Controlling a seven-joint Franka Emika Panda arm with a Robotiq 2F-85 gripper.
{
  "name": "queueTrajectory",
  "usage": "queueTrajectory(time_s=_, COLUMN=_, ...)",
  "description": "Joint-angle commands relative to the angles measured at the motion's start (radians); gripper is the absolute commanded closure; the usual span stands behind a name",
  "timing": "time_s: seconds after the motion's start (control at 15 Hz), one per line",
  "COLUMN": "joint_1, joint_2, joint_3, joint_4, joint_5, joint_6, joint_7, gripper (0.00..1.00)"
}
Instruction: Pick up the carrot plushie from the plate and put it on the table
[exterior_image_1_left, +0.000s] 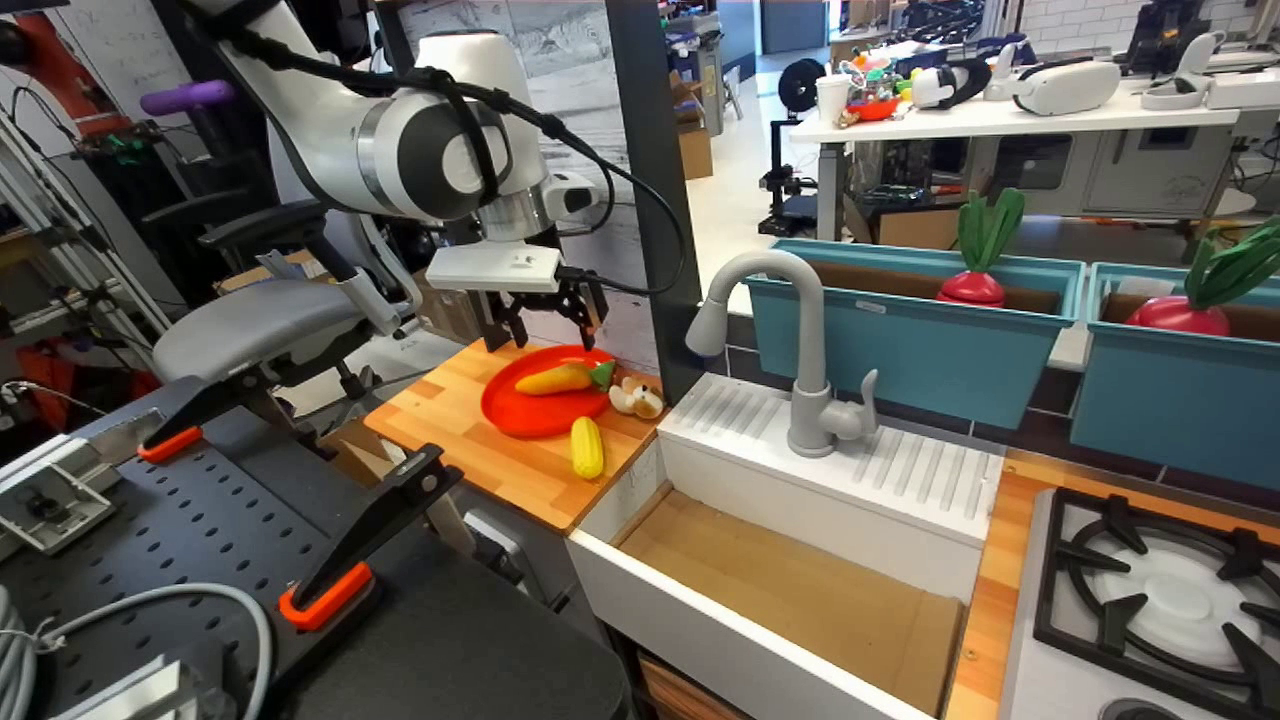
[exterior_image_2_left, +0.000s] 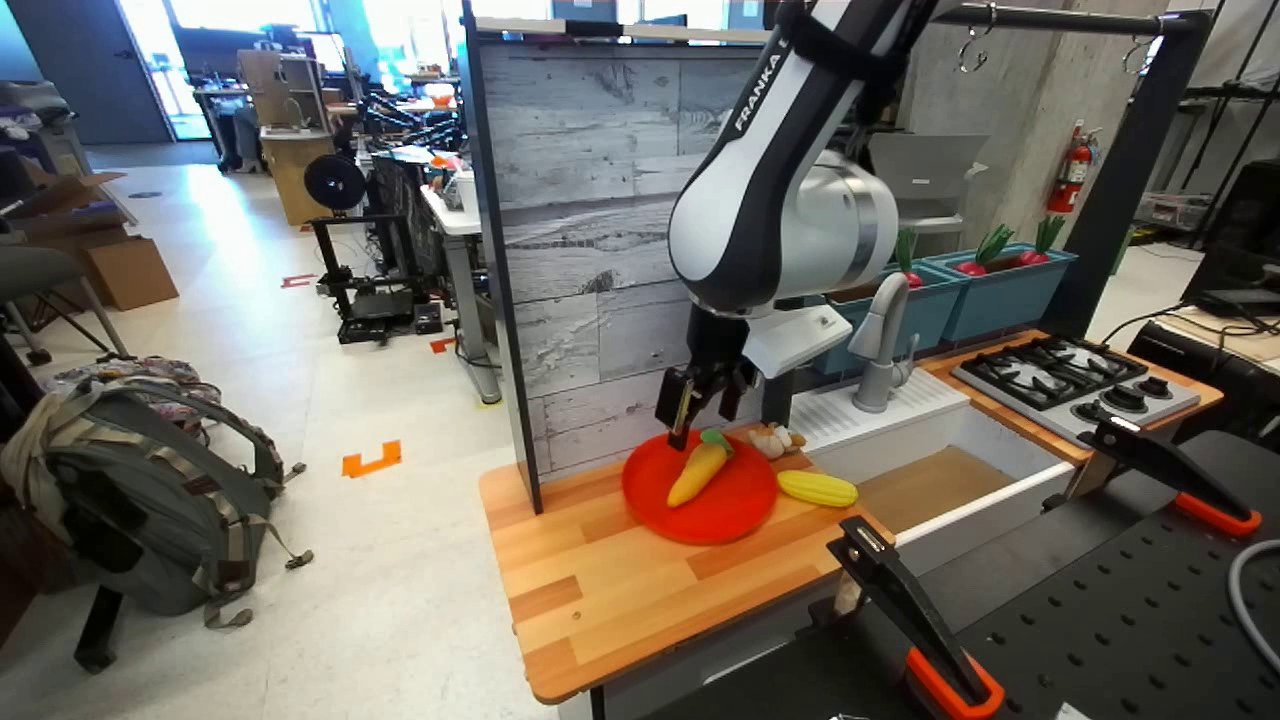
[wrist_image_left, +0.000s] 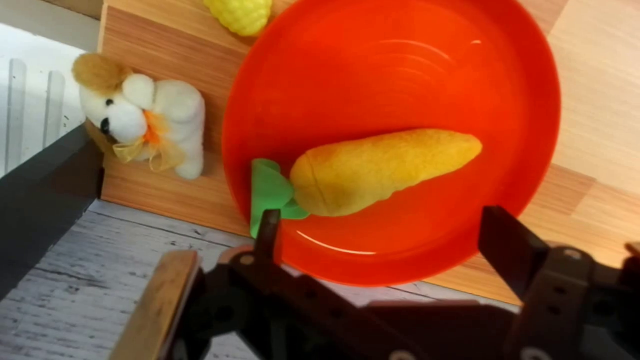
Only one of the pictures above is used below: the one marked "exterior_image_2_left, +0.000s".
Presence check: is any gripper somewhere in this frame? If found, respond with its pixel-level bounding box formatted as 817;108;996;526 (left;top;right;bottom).
655;304;758;452

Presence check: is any carrot plushie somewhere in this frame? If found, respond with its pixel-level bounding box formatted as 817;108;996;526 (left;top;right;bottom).
666;428;735;509

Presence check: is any white garlic plushie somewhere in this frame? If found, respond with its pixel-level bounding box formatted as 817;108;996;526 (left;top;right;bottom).
748;423;808;461

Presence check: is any red plate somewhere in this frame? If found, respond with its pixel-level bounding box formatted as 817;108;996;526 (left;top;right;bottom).
621;430;780;547

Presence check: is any yellow corn plushie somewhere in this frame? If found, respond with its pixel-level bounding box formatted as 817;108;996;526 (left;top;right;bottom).
776;469;860;509

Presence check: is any radish plushie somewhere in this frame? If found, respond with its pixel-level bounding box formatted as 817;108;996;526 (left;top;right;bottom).
955;224;1016;278
893;227;926;290
1017;214;1068;266

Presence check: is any grey toy tap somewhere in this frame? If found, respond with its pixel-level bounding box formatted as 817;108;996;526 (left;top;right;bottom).
848;271;922;414

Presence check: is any toy kitchen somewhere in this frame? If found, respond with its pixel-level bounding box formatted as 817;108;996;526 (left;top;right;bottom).
461;0;1227;720

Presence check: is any blue planter box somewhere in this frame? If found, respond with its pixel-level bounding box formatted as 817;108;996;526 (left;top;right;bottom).
812;261;969;378
922;243;1080;344

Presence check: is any toy kitchen sink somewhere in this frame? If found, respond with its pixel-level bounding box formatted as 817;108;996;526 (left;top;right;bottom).
790;368;1079;579

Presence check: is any white desk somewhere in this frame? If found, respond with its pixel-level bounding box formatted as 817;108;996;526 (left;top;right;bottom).
418;183;503;406

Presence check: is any black clamp with orange grip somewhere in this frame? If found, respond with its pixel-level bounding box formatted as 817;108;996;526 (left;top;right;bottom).
1066;413;1264;539
826;515;1007;720

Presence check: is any orange tape mark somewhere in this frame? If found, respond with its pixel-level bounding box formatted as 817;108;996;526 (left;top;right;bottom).
341;439;404;479

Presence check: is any toy stove top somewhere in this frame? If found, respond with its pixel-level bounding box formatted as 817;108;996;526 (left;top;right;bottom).
951;334;1202;448

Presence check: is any black 3d printer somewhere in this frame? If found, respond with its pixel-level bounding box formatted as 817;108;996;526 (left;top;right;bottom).
303;153;445;347

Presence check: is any red fire extinguisher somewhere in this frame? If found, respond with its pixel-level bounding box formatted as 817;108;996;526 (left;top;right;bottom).
1046;119;1103;215

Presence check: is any wooden cabinet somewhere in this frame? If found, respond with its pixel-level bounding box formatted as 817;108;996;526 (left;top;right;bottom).
237;49;339;228

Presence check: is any black rod with hooks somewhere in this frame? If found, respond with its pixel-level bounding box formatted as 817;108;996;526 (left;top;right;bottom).
930;0;1213;76

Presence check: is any black monitor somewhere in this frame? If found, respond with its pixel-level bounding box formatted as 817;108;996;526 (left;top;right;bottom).
1180;158;1280;323

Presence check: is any grey backpack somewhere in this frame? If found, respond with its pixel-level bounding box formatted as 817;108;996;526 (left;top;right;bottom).
0;377;315;632

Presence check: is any patterned bag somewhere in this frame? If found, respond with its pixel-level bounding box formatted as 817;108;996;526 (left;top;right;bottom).
44;356;223;421

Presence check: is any cardboard box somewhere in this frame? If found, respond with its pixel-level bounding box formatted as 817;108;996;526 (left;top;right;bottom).
0;171;182;313

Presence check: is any grey chair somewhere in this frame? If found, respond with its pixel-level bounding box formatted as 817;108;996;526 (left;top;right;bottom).
0;245;133;367

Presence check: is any black cable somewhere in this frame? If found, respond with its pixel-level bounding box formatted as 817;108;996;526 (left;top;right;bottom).
1098;298;1193;348

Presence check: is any grey cable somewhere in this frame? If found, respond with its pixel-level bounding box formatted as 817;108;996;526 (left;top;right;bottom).
1227;539;1280;674

